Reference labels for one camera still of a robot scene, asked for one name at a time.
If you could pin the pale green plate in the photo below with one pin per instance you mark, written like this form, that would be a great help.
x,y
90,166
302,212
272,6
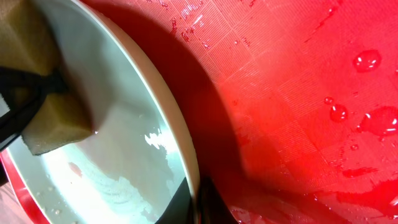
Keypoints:
x,y
140,150

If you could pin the red plastic tray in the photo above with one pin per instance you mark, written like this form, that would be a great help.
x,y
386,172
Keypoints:
x,y
291,105

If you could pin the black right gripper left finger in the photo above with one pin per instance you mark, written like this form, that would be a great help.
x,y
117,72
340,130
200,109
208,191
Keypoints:
x,y
180,208

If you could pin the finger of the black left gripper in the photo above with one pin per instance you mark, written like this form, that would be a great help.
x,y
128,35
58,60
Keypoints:
x,y
26,92

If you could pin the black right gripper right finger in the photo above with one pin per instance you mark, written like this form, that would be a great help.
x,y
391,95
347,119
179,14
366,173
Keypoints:
x,y
212,207

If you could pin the green yellow sponge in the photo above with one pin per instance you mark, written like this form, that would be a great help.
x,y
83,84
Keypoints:
x,y
44,110

